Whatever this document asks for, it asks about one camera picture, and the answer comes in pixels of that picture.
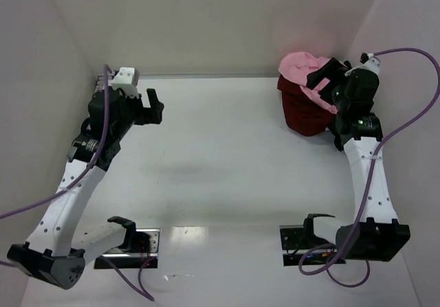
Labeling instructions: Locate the pink t-shirt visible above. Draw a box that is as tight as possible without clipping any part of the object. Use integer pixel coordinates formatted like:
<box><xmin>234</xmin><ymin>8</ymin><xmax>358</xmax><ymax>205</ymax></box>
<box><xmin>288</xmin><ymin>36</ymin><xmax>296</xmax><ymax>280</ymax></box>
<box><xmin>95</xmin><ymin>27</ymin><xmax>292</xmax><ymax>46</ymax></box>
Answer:
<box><xmin>277</xmin><ymin>51</ymin><xmax>340</xmax><ymax>114</ymax></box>

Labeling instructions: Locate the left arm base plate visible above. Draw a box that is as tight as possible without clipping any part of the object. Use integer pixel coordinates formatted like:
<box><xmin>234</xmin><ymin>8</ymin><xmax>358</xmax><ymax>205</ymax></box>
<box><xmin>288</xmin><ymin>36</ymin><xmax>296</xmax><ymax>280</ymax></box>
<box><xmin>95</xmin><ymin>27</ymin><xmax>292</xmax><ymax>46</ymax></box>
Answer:
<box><xmin>93</xmin><ymin>228</ymin><xmax>161</xmax><ymax>270</ymax></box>

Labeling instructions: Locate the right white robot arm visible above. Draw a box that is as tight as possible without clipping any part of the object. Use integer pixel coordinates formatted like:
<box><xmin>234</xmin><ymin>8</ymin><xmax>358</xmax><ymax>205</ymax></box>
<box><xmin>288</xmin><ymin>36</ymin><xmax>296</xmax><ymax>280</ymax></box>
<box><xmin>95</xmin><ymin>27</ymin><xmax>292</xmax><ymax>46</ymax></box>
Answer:
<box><xmin>304</xmin><ymin>54</ymin><xmax>410</xmax><ymax>262</ymax></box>

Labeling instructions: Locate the dark red t-shirt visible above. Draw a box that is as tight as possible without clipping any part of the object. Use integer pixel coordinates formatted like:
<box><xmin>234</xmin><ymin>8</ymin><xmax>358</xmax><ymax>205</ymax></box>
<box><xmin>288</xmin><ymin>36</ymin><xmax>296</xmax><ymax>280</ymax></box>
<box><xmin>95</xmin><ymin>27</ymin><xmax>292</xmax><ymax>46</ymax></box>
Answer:
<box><xmin>277</xmin><ymin>75</ymin><xmax>335</xmax><ymax>137</ymax></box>

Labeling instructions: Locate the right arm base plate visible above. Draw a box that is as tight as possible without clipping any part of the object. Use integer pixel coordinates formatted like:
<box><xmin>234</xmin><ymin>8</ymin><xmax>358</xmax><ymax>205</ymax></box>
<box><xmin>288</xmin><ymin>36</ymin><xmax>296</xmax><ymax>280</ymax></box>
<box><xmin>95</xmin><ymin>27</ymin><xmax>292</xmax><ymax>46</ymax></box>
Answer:
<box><xmin>279</xmin><ymin>225</ymin><xmax>337</xmax><ymax>266</ymax></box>

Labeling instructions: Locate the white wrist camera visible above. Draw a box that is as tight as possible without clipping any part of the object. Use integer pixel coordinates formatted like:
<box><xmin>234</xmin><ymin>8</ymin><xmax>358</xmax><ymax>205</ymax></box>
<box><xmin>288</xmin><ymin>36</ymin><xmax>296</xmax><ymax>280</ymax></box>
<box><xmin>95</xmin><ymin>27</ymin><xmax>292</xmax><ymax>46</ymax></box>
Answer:
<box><xmin>344</xmin><ymin>53</ymin><xmax>380</xmax><ymax>77</ymax></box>
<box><xmin>111</xmin><ymin>67</ymin><xmax>139</xmax><ymax>93</ymax></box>

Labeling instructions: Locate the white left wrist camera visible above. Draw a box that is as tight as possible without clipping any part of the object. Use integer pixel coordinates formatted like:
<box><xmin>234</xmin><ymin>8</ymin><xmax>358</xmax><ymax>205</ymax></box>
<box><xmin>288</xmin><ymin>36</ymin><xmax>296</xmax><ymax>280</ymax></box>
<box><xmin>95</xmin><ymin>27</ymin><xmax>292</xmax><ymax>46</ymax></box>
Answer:
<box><xmin>111</xmin><ymin>67</ymin><xmax>139</xmax><ymax>93</ymax></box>

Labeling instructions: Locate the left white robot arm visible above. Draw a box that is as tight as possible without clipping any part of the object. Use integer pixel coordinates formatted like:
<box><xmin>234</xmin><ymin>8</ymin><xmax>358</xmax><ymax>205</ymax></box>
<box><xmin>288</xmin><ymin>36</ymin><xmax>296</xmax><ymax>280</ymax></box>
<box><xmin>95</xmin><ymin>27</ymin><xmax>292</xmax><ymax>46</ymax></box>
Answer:
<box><xmin>7</xmin><ymin>89</ymin><xmax>164</xmax><ymax>290</ymax></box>

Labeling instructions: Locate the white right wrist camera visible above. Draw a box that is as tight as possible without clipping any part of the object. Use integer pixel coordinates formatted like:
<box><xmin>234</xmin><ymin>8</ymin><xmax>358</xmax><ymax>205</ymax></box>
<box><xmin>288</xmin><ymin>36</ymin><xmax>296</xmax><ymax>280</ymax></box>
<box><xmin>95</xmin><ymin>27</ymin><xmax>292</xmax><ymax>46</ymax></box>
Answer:
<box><xmin>344</xmin><ymin>53</ymin><xmax>380</xmax><ymax>77</ymax></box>

